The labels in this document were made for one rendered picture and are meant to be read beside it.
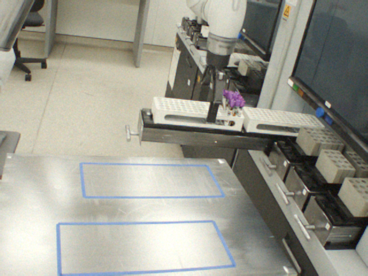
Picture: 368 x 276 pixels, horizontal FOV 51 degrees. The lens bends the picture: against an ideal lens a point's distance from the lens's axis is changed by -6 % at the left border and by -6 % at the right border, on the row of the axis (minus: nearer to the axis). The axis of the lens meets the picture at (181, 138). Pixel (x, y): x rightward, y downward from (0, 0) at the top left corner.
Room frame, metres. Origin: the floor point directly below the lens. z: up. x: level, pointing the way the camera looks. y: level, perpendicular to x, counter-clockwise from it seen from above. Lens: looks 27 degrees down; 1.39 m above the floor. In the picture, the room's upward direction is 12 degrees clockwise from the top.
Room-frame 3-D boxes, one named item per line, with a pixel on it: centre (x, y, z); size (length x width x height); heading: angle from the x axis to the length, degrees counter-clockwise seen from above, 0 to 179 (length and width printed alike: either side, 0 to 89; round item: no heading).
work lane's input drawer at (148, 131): (1.29, -0.17, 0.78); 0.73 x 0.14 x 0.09; 105
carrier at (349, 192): (0.90, -0.49, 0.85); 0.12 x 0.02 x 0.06; 14
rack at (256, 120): (1.33, -0.34, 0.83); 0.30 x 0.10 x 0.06; 105
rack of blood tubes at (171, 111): (1.25, -0.04, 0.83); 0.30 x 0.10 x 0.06; 105
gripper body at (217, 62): (1.26, -0.06, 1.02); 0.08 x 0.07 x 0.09; 15
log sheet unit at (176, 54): (3.01, 0.18, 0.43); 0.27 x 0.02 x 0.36; 15
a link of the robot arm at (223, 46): (1.26, -0.06, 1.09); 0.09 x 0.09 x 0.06
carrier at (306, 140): (1.19, -0.41, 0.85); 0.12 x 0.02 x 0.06; 16
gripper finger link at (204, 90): (1.32, -0.05, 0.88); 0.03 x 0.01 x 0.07; 105
